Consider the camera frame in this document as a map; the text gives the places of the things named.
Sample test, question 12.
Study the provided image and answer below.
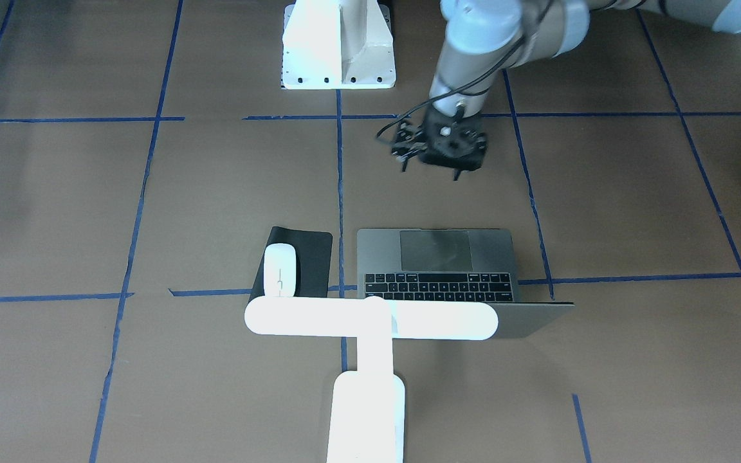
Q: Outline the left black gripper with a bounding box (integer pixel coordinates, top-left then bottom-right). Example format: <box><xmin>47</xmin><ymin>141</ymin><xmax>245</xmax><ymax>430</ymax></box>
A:
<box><xmin>400</xmin><ymin>105</ymin><xmax>488</xmax><ymax>182</ymax></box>

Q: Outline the grey laptop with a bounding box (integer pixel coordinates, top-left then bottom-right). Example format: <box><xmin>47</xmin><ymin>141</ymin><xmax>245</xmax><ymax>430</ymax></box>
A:
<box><xmin>358</xmin><ymin>228</ymin><xmax>574</xmax><ymax>339</ymax></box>

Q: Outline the black mouse pad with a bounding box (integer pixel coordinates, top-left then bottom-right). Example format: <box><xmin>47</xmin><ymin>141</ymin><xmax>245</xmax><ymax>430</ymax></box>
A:
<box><xmin>249</xmin><ymin>226</ymin><xmax>333</xmax><ymax>301</ymax></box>

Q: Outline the white computer mouse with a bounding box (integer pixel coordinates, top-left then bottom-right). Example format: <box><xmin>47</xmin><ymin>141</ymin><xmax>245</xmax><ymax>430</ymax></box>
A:
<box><xmin>262</xmin><ymin>243</ymin><xmax>299</xmax><ymax>297</ymax></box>

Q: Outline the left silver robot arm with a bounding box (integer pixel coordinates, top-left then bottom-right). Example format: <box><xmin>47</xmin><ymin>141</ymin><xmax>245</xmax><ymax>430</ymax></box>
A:
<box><xmin>389</xmin><ymin>1</ymin><xmax>741</xmax><ymax>176</ymax></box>

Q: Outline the white camera pillar base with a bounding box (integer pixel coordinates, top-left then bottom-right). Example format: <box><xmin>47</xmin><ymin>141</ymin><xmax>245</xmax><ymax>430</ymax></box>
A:
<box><xmin>280</xmin><ymin>1</ymin><xmax>397</xmax><ymax>90</ymax></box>

